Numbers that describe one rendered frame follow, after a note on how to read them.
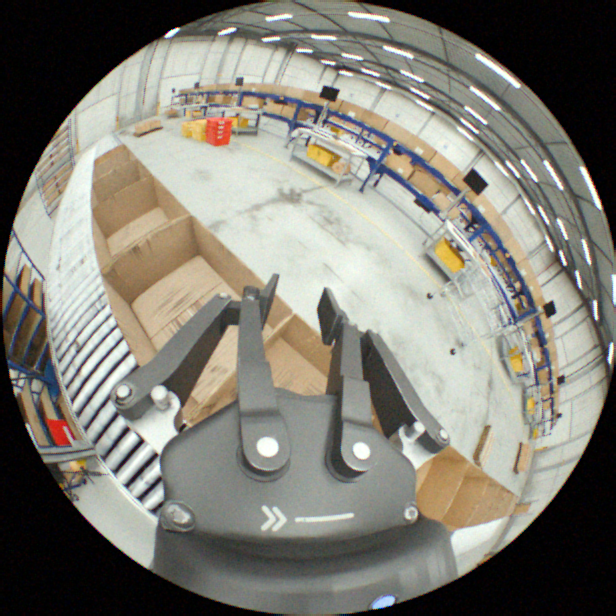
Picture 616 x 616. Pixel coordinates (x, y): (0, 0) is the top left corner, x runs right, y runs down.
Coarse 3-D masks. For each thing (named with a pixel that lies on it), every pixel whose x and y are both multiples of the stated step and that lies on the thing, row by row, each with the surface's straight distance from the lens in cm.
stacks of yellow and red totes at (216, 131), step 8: (200, 120) 600; (208, 120) 516; (216, 120) 542; (224, 120) 531; (232, 120) 492; (184, 128) 626; (192, 128) 616; (200, 128) 541; (208, 128) 519; (216, 128) 481; (224, 128) 490; (184, 136) 637; (192, 136) 597; (200, 136) 547; (208, 136) 520; (216, 136) 482; (224, 136) 492; (216, 144) 492; (224, 144) 502
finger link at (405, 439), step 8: (416, 424) 9; (400, 432) 9; (408, 432) 9; (416, 432) 9; (392, 440) 9; (400, 440) 9; (408, 440) 9; (416, 440) 10; (400, 448) 9; (408, 448) 9; (416, 448) 9; (424, 448) 10; (408, 456) 9; (416, 456) 9; (424, 456) 9; (432, 456) 10; (416, 464) 9
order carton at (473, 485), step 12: (468, 468) 99; (480, 468) 98; (468, 480) 122; (480, 480) 120; (456, 492) 81; (468, 492) 121; (480, 492) 119; (456, 504) 122; (468, 504) 119; (444, 516) 123; (456, 516) 120; (468, 516) 118; (456, 528) 112
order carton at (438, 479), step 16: (448, 448) 70; (432, 464) 89; (448, 464) 85; (464, 464) 82; (432, 480) 86; (448, 480) 83; (416, 496) 88; (432, 496) 84; (448, 496) 81; (432, 512) 83
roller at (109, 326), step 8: (112, 320) 86; (104, 328) 88; (112, 328) 87; (96, 336) 90; (104, 336) 89; (88, 344) 93; (96, 344) 91; (80, 352) 96; (88, 352) 93; (80, 360) 96; (72, 368) 100; (80, 368) 99; (64, 376) 105; (72, 376) 102; (64, 384) 106
